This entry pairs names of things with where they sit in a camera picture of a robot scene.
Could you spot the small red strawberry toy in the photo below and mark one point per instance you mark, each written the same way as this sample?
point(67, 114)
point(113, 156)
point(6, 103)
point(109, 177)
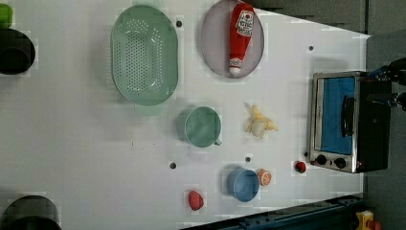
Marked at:
point(300, 167)

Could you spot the red plush ketchup bottle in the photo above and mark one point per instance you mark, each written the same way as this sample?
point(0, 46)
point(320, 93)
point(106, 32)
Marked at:
point(241, 29)

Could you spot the red plush strawberry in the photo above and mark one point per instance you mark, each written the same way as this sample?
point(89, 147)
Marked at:
point(195, 200)

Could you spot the black cylinder lower left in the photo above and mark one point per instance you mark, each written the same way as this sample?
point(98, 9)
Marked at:
point(31, 212)

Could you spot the silver black toaster oven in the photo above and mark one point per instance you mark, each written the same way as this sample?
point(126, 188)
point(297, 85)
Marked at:
point(348, 131)

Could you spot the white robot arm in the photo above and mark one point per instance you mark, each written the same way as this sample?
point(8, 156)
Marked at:
point(394, 72)

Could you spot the blue mug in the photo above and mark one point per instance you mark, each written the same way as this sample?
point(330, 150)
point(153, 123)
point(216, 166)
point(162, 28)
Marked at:
point(242, 184)

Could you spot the black cylinder upper left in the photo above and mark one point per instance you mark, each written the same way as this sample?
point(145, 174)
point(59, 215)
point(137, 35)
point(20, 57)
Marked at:
point(17, 52)

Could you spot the blue metal table frame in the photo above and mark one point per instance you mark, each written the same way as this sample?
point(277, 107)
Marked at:
point(332, 214)

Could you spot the green mug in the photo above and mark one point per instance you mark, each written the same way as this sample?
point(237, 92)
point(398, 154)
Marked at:
point(199, 126)

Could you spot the grey round plate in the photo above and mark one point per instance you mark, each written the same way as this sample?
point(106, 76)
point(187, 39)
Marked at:
point(215, 44)

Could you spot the orange slice toy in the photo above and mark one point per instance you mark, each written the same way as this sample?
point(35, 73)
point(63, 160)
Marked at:
point(265, 177)

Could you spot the green perforated colander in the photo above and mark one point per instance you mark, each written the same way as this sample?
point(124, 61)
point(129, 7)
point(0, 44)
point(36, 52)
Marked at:
point(144, 55)

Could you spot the black cylinder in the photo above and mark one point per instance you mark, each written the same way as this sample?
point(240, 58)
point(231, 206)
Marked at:
point(17, 52)
point(31, 212)

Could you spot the yellow red emergency button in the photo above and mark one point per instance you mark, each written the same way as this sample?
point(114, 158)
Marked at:
point(367, 222)

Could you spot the green object at corner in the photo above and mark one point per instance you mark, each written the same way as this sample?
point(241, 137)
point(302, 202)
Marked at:
point(6, 13)

